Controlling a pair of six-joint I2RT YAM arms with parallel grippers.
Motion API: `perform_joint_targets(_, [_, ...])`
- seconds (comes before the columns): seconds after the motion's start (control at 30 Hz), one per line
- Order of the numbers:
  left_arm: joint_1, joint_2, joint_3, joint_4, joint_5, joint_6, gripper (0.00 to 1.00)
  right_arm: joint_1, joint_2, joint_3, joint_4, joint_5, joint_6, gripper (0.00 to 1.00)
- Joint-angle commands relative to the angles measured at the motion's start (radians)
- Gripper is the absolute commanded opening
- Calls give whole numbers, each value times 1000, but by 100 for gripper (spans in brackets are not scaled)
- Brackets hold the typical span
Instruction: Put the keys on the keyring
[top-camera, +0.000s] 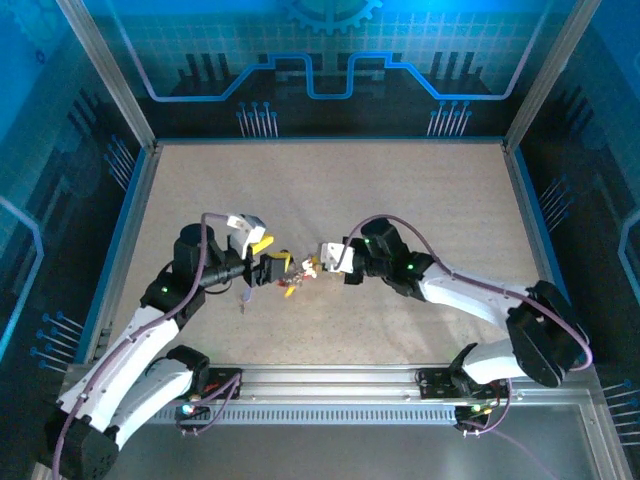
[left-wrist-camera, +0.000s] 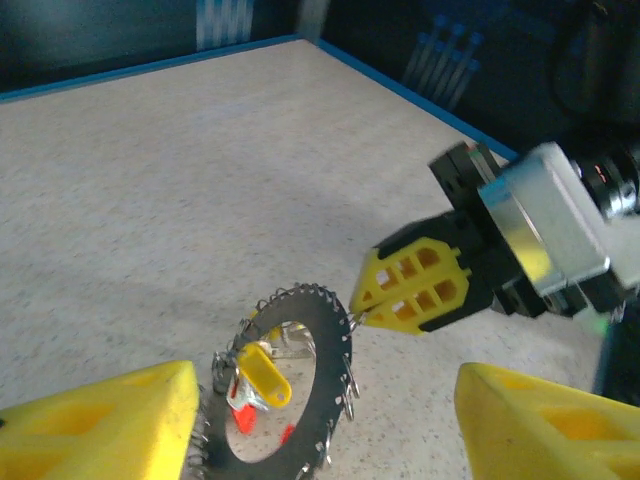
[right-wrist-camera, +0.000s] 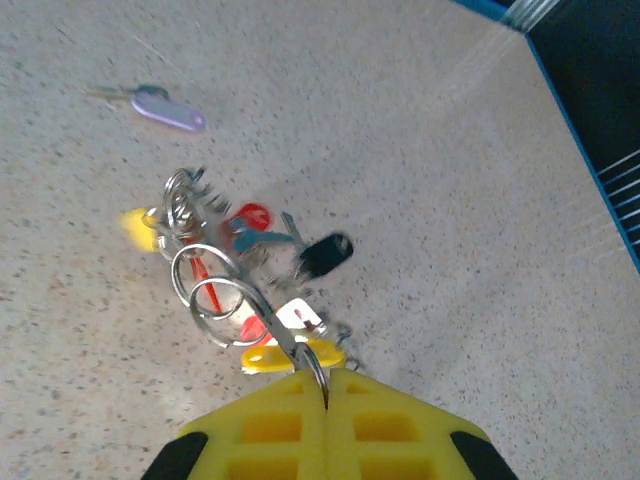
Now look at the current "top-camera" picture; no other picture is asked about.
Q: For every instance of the yellow key tag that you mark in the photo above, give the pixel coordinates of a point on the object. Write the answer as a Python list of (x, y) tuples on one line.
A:
[(290, 292)]

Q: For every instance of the purple key tag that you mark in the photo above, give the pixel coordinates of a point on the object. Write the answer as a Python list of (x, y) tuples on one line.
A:
[(246, 296)]

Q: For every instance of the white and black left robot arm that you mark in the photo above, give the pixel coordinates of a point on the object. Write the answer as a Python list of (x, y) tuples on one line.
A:
[(125, 360)]

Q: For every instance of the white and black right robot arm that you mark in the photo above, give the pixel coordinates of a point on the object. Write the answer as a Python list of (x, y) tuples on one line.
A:
[(465, 295)]

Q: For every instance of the status LED board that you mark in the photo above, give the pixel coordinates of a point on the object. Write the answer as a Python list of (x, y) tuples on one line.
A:
[(477, 409), (187, 409)]

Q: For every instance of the aluminium table side rail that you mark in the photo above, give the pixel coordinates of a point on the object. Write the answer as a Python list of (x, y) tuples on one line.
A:
[(122, 250), (539, 250)]

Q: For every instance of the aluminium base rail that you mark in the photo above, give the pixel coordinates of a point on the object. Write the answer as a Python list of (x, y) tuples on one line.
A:
[(325, 380)]

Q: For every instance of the aluminium table back rail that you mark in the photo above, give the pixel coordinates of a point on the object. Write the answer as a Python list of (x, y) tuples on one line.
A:
[(325, 140)]

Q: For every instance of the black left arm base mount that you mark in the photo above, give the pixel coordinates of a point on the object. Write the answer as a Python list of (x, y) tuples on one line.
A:
[(225, 381)]

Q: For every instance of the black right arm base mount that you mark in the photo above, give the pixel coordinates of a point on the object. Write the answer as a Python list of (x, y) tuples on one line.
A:
[(435, 382)]

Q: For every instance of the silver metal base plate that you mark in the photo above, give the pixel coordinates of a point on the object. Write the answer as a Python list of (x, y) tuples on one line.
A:
[(325, 455)]

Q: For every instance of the aluminium frame post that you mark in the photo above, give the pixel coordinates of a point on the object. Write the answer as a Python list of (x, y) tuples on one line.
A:
[(111, 75), (549, 75)]

